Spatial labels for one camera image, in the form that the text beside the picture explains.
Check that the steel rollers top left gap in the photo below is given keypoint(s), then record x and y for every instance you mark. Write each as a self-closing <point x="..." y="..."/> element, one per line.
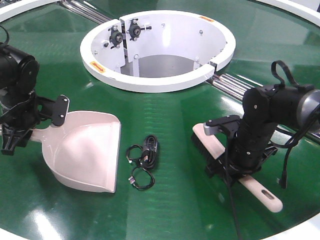
<point x="85" y="10"/>

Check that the orange warning sticker front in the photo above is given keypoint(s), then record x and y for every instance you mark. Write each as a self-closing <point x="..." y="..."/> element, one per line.
<point x="98" y="67"/>

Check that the left black bearing block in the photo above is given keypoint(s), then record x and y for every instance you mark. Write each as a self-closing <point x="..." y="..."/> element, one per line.
<point x="116" y="37"/>

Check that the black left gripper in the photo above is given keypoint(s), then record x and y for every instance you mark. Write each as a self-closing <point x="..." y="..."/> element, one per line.
<point x="25" y="115"/>

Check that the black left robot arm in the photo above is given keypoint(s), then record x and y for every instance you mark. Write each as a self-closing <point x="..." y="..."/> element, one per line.
<point x="18" y="77"/>

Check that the black bearing block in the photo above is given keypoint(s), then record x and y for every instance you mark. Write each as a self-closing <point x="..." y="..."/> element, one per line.
<point x="135" y="30"/>
<point x="116" y="37"/>

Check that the right black bearing block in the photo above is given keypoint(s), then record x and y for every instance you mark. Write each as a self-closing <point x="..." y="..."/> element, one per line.
<point x="135" y="30"/>

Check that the white outer rim top right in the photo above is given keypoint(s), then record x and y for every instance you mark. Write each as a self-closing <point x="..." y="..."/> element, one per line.
<point x="294" y="8"/>

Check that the white outer rim top left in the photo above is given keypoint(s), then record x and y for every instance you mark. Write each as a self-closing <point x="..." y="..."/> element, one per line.
<point x="10" y="10"/>

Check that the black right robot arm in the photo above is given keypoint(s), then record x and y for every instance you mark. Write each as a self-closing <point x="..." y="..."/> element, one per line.
<point x="249" y="137"/>

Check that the orange warning sticker back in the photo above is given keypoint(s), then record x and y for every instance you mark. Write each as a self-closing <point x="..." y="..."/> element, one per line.
<point x="207" y="18"/>

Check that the white rim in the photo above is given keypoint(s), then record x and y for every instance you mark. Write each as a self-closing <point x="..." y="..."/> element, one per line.
<point x="10" y="10"/>
<point x="294" y="8"/>

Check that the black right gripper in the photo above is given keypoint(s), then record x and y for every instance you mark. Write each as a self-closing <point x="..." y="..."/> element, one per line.
<point x="241" y="157"/>

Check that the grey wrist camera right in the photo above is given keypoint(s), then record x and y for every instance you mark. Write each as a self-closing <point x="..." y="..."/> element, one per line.
<point x="228" y="125"/>

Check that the beige hand brush black bristles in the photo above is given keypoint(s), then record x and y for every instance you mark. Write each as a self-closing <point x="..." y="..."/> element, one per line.
<point x="215" y="149"/>

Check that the orange warning sticker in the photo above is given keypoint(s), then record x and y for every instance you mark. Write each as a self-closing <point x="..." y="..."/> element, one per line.
<point x="207" y="18"/>
<point x="98" y="67"/>

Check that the beige plastic dustpan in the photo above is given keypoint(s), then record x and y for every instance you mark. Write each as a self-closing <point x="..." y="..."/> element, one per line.
<point x="83" y="153"/>

